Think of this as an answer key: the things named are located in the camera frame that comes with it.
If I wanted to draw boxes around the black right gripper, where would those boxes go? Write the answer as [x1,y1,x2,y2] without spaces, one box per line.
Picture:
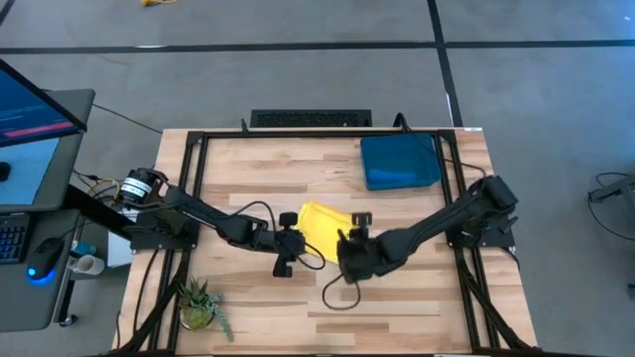
[337,211,389,285]

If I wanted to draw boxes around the yellow microfiber towel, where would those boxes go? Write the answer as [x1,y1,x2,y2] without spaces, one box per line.
[295,200,359,264]

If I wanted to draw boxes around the potted green succulent plant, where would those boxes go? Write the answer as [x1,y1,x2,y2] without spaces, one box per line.
[177,277,236,343]

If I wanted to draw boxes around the folded dark teal cloth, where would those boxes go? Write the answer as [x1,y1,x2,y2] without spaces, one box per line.
[359,132,443,192]

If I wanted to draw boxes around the white box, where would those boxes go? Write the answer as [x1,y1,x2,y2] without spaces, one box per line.
[106,204,141,270]

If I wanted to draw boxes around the black metal beam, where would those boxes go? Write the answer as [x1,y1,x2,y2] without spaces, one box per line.
[62,183,135,240]

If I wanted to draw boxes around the white mug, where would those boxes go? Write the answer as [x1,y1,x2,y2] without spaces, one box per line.
[66,253,106,277]

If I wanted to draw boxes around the teal cup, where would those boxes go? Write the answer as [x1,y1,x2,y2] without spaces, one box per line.
[71,240,97,258]

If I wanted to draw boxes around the black computer mouse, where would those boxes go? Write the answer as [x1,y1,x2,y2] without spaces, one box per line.
[25,237,64,288]

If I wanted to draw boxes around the grey computer desk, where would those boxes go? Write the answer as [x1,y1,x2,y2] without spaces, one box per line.
[0,88,97,333]

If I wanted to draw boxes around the black backlit keyboard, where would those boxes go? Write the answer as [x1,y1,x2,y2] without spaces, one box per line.
[0,212,32,266]

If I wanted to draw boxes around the black computer monitor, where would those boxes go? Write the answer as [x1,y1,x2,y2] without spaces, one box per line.
[0,58,89,149]

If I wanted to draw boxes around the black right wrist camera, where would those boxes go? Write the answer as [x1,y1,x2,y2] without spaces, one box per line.
[337,241,358,272]

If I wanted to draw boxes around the black left wrist camera cable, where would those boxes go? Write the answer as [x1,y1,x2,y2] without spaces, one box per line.
[232,200,327,272]

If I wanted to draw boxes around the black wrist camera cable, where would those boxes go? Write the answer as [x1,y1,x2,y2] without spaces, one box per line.
[320,271,362,312]
[232,200,327,272]

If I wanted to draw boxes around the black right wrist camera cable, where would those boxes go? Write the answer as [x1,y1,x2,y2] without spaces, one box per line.
[320,271,362,312]

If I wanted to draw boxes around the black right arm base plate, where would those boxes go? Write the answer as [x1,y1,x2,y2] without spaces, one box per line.
[444,212,517,249]

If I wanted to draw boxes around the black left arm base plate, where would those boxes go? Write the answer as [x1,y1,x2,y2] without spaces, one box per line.
[129,210,199,252]

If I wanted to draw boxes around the long black hanging cable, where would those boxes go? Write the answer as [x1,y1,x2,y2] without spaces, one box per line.
[393,112,490,179]

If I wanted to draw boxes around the thin yellow wire loop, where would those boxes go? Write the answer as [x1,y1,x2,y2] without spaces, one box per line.
[86,177,123,205]

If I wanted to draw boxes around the thin black cable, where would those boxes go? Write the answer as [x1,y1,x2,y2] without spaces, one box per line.
[91,102,165,135]

